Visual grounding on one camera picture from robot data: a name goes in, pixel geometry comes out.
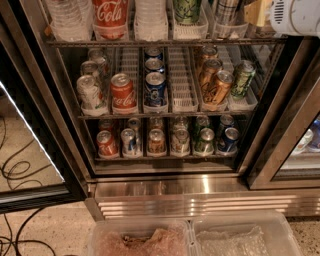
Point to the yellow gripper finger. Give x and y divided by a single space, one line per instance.
257 12

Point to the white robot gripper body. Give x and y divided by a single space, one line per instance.
279 16

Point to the empty white shelf tray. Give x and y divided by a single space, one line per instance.
183 93

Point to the blue can bottom shelf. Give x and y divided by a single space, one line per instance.
228 140

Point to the green can bottom shelf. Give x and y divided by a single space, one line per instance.
204 144

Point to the orange can bottom shelf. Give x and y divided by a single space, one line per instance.
156 141

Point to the clear water bottle left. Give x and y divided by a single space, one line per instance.
71 19

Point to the red can bottom shelf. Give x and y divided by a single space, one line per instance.
106 143

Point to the open glass fridge door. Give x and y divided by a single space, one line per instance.
42 157

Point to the green patterned can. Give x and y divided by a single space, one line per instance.
243 75

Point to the gold can middle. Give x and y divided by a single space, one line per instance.
209 68

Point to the gold can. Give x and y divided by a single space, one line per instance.
209 68
219 87

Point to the gold can front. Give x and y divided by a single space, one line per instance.
219 87

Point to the blue can middle row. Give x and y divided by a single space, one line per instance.
154 65

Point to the blue Pepsi can front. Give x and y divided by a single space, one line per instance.
155 85

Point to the white green can bottom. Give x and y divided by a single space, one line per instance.
180 143

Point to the white green can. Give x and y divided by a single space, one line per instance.
180 143
90 93

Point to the red Coca-Cola can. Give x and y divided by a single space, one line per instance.
123 92

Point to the silver can middle left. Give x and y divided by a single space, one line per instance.
90 68

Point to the blue white can bottom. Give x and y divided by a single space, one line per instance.
128 137

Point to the white green can front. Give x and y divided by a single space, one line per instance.
90 93

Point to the clear bin with bubble wrap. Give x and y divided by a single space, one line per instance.
244 233

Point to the clear bin with brown wrap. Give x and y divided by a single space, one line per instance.
141 237

